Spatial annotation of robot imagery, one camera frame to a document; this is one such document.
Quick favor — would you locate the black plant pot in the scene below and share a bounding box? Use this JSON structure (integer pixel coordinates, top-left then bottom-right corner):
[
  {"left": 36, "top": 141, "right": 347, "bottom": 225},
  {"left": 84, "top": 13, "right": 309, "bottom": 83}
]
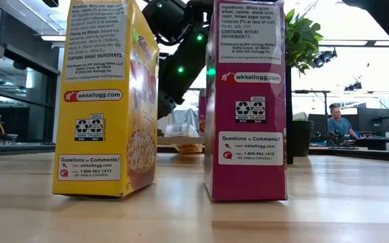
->
[{"left": 292, "top": 120, "right": 315, "bottom": 157}]

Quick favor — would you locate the black aluminium table frame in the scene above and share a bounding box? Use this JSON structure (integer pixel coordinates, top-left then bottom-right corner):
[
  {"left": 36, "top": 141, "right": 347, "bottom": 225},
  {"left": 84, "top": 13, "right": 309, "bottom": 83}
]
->
[{"left": 0, "top": 141, "right": 389, "bottom": 163}]

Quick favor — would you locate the grey plastic bin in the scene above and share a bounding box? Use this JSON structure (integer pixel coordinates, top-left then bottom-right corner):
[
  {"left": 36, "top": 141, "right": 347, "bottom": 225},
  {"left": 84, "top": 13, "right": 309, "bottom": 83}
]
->
[{"left": 0, "top": 133, "right": 19, "bottom": 145}]

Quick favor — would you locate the green leafy plant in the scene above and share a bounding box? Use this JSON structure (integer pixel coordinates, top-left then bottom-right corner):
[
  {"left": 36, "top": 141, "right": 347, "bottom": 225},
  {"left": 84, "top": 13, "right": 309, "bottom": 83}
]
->
[{"left": 284, "top": 9, "right": 324, "bottom": 76}]

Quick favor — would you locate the grey cover cloth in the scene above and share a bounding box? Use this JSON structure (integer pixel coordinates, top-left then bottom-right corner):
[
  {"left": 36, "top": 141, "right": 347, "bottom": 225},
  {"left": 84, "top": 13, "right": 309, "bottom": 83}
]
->
[{"left": 169, "top": 108, "right": 199, "bottom": 136}]

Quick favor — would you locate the person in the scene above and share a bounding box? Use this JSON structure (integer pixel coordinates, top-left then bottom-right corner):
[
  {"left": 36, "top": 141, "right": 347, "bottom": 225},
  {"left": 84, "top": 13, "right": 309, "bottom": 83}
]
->
[{"left": 327, "top": 103, "right": 359, "bottom": 139}]

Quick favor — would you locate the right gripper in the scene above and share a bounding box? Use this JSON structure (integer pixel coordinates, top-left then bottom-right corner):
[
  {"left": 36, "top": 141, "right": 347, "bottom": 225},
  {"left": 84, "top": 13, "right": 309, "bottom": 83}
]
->
[{"left": 157, "top": 90, "right": 178, "bottom": 119}]

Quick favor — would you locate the black ceiling spotlight cluster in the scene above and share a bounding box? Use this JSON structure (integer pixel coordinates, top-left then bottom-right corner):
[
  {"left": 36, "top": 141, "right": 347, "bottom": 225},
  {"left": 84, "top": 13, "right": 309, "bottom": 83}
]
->
[
  {"left": 312, "top": 48, "right": 338, "bottom": 70},
  {"left": 344, "top": 80, "right": 364, "bottom": 92}
]

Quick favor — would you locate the black background robot equipment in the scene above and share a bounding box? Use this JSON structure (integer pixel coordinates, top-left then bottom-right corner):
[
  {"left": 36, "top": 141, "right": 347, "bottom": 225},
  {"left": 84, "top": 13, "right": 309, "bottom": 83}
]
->
[{"left": 311, "top": 130, "right": 361, "bottom": 150}]

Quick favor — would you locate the black background gantry frame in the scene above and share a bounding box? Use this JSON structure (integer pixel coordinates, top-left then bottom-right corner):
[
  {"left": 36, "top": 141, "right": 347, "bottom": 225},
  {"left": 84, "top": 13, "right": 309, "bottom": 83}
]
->
[{"left": 291, "top": 88, "right": 389, "bottom": 136}]

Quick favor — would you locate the black computer monitor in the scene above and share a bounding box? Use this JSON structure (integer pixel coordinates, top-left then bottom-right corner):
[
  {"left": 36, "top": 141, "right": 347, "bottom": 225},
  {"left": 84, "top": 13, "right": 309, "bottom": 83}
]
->
[
  {"left": 307, "top": 113, "right": 329, "bottom": 136},
  {"left": 357, "top": 107, "right": 389, "bottom": 133}
]

